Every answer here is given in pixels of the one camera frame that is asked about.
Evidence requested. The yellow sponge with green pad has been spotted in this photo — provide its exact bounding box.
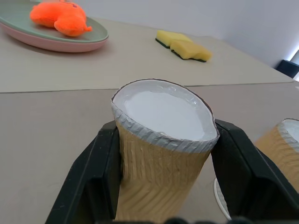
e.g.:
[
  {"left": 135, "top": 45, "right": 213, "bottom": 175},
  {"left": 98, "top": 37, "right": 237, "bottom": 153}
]
[
  {"left": 170, "top": 39, "right": 213, "bottom": 63},
  {"left": 155, "top": 29, "right": 194, "bottom": 49}
]

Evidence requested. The brown ribbed paper cup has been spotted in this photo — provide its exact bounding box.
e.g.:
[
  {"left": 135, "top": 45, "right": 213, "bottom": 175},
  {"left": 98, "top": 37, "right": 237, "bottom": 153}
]
[
  {"left": 110, "top": 78, "right": 221, "bottom": 224},
  {"left": 213, "top": 118, "right": 299, "bottom": 220}
]

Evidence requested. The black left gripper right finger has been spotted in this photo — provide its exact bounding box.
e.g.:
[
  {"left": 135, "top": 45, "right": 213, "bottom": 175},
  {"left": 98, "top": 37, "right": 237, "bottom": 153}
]
[{"left": 211, "top": 119, "right": 299, "bottom": 224}]

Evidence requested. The pink plate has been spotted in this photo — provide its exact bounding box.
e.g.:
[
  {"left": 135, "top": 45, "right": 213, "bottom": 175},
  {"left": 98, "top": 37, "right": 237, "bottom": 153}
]
[{"left": 0, "top": 22, "right": 109, "bottom": 53}]

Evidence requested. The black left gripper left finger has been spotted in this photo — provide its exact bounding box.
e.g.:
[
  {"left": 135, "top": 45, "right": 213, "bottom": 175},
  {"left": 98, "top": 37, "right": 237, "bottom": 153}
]
[{"left": 45, "top": 120, "right": 123, "bottom": 224}]

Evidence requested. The green plate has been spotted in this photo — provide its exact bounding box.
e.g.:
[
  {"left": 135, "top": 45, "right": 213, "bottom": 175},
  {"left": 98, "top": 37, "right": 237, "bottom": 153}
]
[{"left": 0, "top": 0, "right": 109, "bottom": 44}]

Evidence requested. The orange plush toy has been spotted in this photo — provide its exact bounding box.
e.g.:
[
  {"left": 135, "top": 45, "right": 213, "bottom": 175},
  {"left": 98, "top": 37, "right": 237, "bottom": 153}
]
[{"left": 29, "top": 0, "right": 93, "bottom": 37}]

